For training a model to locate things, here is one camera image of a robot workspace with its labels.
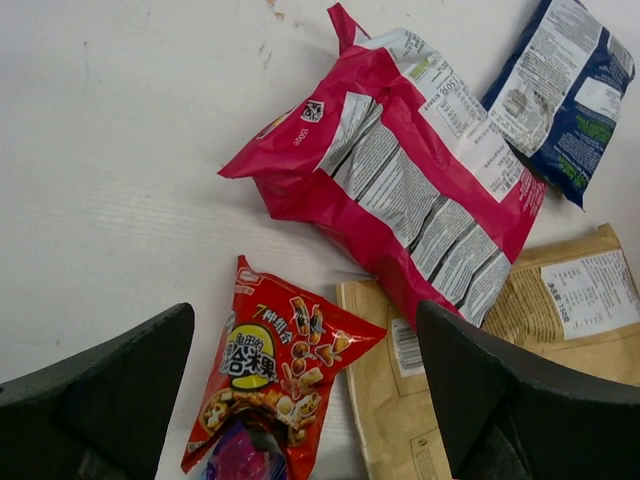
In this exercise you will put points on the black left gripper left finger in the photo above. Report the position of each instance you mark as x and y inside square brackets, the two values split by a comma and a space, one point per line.
[102, 413]

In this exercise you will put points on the pink chips bag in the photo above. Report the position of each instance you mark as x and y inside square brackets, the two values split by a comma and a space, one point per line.
[398, 163]

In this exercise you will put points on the red rice cracker bag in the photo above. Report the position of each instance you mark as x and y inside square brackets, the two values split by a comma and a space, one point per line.
[279, 353]

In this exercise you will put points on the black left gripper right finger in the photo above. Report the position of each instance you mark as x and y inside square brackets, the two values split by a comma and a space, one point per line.
[506, 413]

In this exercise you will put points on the purple candy bag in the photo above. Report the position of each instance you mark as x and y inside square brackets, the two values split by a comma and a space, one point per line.
[244, 453]

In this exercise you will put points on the blue snack bag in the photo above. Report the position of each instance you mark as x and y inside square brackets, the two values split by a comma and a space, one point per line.
[557, 97]

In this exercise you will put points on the tan kraft snack bag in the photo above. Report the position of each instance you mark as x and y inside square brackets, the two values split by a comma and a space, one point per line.
[572, 302]

